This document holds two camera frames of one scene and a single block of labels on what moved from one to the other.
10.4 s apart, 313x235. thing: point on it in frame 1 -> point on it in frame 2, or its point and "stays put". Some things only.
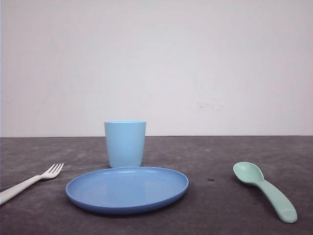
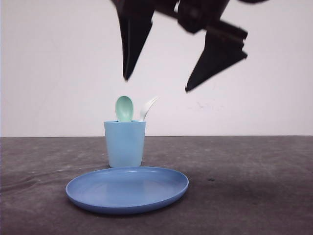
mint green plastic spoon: (249, 174) -> (124, 109)
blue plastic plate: (124, 190) stays put
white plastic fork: (50, 173) -> (145, 107)
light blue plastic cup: (125, 139) stays put
